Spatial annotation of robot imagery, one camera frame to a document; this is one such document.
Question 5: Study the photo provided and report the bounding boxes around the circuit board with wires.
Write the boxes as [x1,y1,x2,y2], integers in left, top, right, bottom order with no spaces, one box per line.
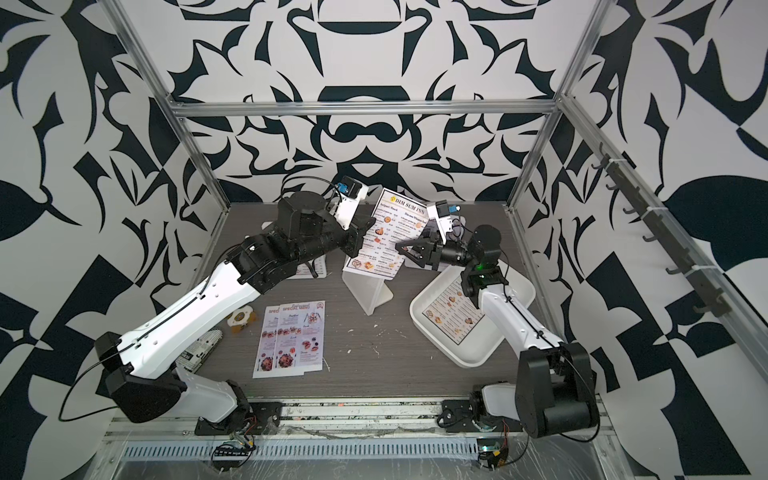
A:
[209,417,258,472]
[477,429,512,471]

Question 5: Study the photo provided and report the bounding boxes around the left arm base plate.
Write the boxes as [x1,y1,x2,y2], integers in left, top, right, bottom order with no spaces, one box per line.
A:
[194,401,284,437]

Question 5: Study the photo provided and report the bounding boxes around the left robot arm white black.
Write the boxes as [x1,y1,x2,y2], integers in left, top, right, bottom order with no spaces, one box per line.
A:
[95,186,375,433]

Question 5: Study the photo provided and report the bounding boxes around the wall hook rail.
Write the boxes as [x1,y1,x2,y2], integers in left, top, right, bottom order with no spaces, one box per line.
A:
[594,143,739,318]

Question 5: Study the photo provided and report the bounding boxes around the left circuit board with wires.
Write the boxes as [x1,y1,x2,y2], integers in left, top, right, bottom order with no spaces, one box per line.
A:
[209,417,258,472]

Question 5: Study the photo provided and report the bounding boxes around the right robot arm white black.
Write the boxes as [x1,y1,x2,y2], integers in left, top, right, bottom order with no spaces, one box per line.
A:
[395,225,601,440]

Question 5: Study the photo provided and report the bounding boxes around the right circuit board with wires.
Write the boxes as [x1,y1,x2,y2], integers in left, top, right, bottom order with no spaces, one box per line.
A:
[477,429,512,471]

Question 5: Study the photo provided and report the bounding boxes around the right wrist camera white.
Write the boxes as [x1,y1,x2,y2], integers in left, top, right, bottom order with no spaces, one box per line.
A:
[427,200,461,244]

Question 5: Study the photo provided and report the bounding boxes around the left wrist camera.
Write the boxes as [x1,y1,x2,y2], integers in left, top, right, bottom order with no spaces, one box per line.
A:
[330,176,369,230]

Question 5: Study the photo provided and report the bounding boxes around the white plastic tray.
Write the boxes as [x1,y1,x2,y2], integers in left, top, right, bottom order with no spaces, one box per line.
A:
[409,262,537,368]

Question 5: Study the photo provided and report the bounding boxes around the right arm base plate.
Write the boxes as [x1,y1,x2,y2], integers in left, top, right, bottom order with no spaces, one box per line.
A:
[436,400,522,433]

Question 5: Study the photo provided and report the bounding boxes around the pink special menu sheet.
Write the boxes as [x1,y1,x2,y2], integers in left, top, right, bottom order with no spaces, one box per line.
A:
[273,301,326,377]

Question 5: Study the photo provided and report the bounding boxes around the brown white plush toy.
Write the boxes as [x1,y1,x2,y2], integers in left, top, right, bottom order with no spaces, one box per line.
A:
[225,305,258,334]

